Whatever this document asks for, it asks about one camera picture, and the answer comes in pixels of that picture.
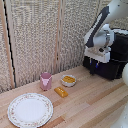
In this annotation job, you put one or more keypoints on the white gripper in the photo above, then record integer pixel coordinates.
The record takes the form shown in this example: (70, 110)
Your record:
(96, 55)

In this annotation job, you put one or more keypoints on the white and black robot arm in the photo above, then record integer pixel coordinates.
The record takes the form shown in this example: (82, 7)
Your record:
(115, 11)

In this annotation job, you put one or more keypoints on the black air fryer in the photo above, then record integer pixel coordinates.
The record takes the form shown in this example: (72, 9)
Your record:
(113, 66)

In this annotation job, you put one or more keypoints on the yellow food piece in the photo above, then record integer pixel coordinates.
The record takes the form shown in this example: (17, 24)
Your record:
(69, 79)

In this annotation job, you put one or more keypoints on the small white bowl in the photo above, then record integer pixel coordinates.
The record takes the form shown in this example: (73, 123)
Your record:
(68, 84)

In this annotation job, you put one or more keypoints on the orange bar with white stripes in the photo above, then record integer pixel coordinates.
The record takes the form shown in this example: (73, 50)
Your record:
(61, 92)

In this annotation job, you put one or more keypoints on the pink cup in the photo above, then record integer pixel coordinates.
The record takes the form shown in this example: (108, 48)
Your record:
(46, 84)

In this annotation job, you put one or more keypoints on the floral rimmed white plate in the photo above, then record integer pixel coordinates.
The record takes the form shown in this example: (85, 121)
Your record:
(30, 110)

